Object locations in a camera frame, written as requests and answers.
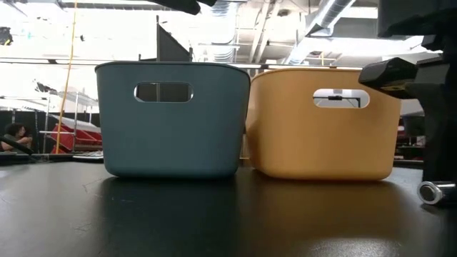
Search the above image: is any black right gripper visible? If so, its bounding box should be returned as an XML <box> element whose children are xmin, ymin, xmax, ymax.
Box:
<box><xmin>406</xmin><ymin>34</ymin><xmax>457</xmax><ymax>183</ymax></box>

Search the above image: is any silver metal cylinder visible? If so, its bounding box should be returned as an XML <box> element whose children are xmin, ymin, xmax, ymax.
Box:
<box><xmin>416</xmin><ymin>180</ymin><xmax>457</xmax><ymax>207</ymax></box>

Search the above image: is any yellow plastic bin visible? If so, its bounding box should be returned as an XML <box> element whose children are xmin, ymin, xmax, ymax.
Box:
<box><xmin>245</xmin><ymin>67</ymin><xmax>402</xmax><ymax>181</ymax></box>

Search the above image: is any blue plastic bin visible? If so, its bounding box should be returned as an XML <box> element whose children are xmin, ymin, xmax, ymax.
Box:
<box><xmin>94</xmin><ymin>61</ymin><xmax>251</xmax><ymax>179</ymax></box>

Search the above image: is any black partition panel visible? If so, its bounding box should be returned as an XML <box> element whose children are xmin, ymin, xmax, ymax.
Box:
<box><xmin>138</xmin><ymin>14</ymin><xmax>194</xmax><ymax>63</ymax></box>

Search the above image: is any red storage bin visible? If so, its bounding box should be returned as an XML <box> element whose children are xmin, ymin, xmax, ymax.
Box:
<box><xmin>50</xmin><ymin>123</ymin><xmax>104</xmax><ymax>154</ymax></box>

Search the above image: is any person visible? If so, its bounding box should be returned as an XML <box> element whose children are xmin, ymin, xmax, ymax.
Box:
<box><xmin>0</xmin><ymin>122</ymin><xmax>34</xmax><ymax>152</ymax></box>

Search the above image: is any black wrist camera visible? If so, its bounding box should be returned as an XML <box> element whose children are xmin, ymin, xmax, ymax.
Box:
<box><xmin>358</xmin><ymin>56</ymin><xmax>418</xmax><ymax>100</ymax></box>

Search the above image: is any silver ventilation duct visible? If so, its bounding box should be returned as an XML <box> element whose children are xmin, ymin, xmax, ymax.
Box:
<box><xmin>283</xmin><ymin>0</ymin><xmax>358</xmax><ymax>66</ymax></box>

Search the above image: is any yellow hanging cable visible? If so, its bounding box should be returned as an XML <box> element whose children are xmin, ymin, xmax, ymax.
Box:
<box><xmin>55</xmin><ymin>0</ymin><xmax>79</xmax><ymax>154</ymax></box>

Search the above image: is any metal wire shelf rack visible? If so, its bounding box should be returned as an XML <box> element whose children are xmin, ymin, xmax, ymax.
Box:
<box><xmin>34</xmin><ymin>91</ymin><xmax>99</xmax><ymax>154</ymax></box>

